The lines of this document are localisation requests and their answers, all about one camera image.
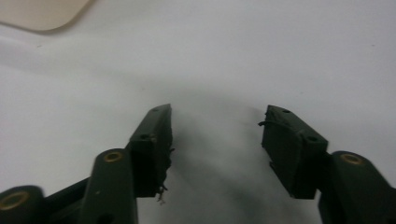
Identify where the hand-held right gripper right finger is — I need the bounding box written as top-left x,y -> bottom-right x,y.
258,105 -> 330,200

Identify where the beige board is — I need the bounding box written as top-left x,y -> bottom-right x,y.
0,0 -> 96,32

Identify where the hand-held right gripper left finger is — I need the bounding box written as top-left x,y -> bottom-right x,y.
125,103 -> 176,205

